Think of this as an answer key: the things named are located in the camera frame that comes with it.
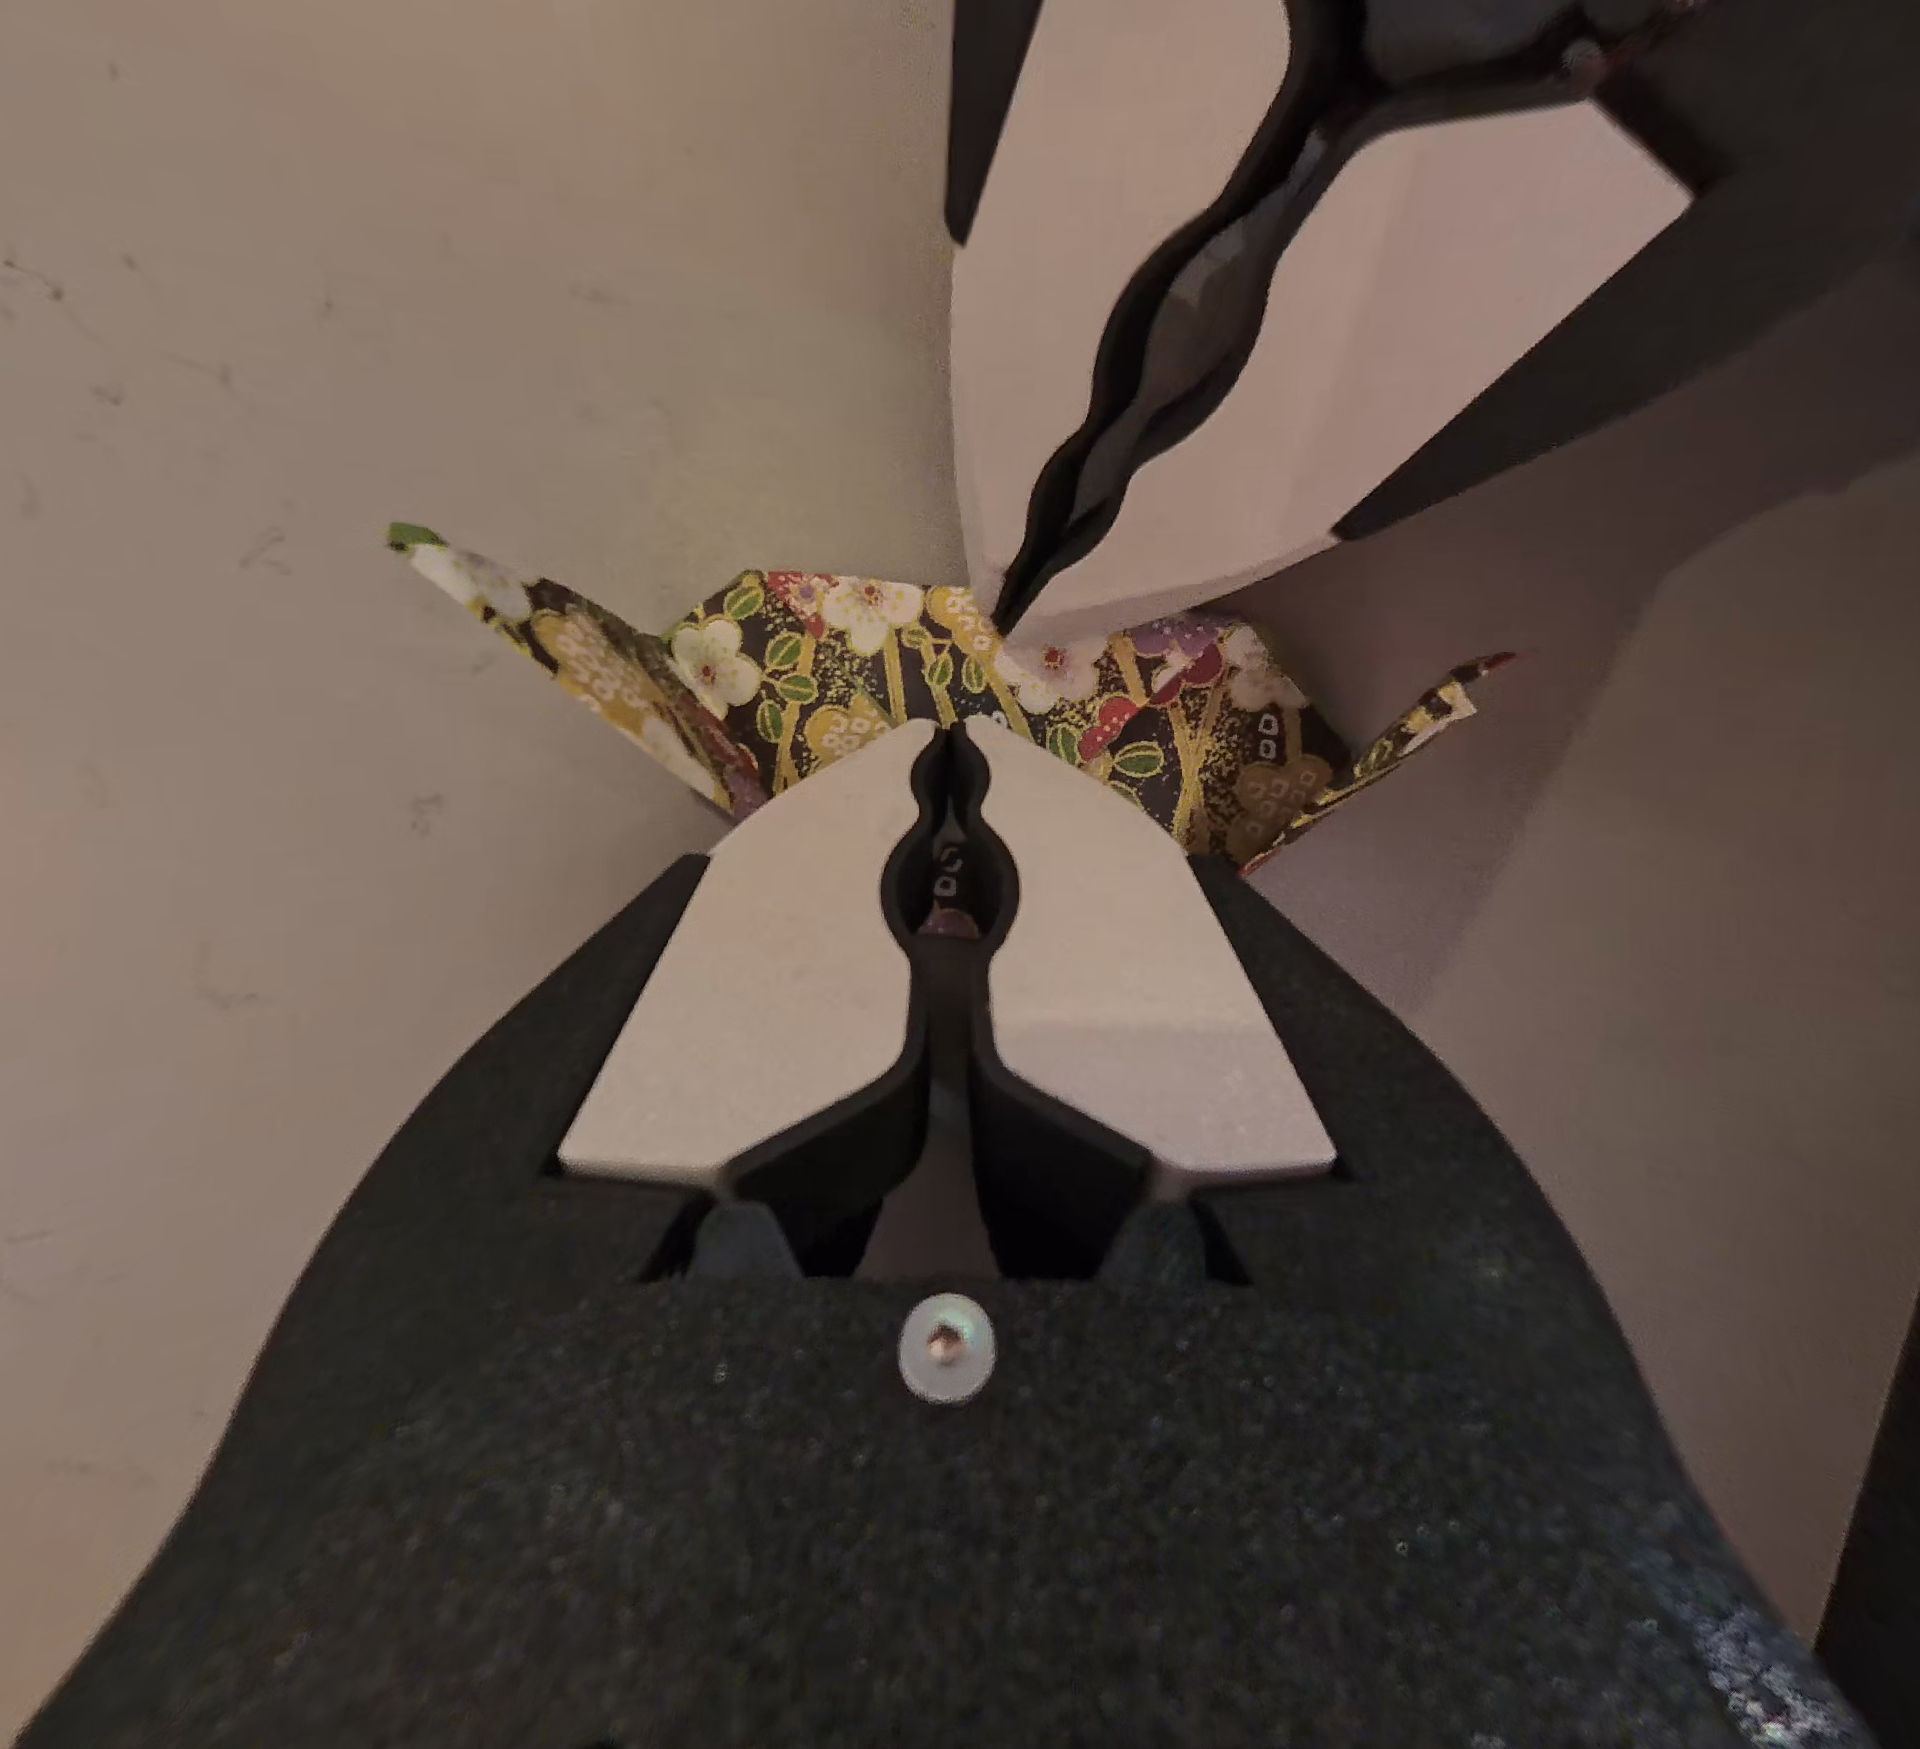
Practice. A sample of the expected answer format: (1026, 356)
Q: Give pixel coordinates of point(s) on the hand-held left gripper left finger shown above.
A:
(764, 1016)

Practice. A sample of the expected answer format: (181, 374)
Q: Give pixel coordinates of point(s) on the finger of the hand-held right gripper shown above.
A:
(1411, 324)
(1111, 98)

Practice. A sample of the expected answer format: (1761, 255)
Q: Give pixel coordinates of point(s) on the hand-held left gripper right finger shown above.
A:
(1140, 1016)

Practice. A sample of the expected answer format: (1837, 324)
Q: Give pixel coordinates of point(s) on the green floral origami paper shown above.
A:
(811, 685)

